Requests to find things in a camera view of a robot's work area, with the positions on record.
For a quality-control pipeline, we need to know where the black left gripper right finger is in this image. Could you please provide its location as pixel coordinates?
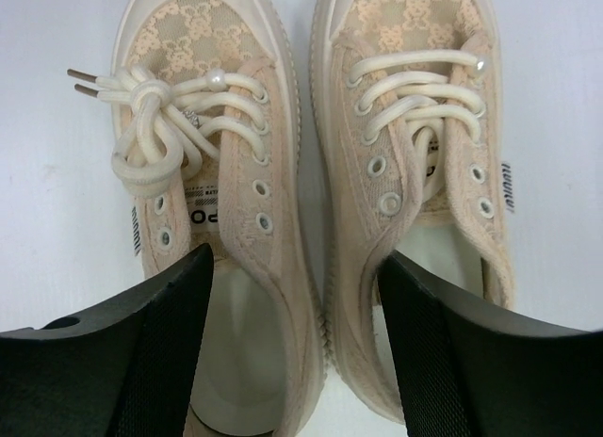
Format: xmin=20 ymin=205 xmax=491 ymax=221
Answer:
xmin=378 ymin=252 xmax=602 ymax=437

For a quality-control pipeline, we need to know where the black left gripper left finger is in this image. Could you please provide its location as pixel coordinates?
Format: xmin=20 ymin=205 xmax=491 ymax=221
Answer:
xmin=1 ymin=245 xmax=213 ymax=436

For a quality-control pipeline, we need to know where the beige lace sneaker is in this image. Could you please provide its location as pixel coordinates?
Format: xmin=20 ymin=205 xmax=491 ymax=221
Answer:
xmin=311 ymin=0 xmax=514 ymax=424
xmin=72 ymin=0 xmax=327 ymax=436

